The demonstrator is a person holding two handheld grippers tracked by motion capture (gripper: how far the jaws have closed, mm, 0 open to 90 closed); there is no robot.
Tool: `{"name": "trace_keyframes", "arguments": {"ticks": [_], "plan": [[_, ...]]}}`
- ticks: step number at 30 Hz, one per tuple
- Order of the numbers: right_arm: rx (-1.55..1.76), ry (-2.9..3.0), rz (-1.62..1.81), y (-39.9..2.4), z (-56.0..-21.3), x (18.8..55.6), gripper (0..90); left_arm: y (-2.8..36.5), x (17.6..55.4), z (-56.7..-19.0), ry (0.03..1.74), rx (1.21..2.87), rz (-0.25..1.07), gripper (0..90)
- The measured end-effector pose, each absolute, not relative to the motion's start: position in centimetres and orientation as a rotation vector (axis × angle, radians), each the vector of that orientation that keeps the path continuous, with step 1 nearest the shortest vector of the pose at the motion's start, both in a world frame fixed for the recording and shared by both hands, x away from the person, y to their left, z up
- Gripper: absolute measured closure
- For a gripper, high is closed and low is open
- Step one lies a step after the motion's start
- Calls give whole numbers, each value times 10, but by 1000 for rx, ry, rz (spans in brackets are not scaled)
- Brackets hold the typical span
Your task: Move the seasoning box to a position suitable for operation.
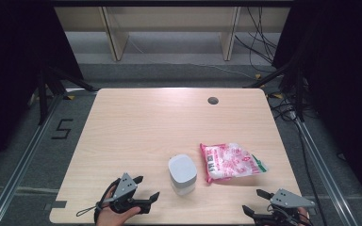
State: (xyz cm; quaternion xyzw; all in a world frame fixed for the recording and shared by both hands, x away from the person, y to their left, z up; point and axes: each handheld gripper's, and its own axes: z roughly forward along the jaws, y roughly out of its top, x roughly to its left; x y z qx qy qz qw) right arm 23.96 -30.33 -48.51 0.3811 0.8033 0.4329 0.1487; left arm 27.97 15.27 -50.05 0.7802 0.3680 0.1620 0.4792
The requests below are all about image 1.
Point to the black curtain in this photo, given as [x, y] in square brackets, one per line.
[9, 62]
[342, 78]

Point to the person's left hand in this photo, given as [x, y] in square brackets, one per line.
[113, 218]

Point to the pink and white bag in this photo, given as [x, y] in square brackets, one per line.
[229, 161]

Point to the beige wooden bench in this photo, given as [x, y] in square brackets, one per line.
[169, 19]

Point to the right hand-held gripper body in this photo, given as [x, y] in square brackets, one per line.
[287, 200]

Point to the white lidded jar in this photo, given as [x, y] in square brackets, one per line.
[182, 171]

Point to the person's right hand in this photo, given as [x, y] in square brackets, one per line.
[303, 215]

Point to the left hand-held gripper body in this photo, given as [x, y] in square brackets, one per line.
[124, 194]

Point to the aluminium floor rail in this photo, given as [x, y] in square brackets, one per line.
[323, 172]
[19, 169]

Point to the black tripod stand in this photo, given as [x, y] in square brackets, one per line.
[43, 97]
[300, 94]

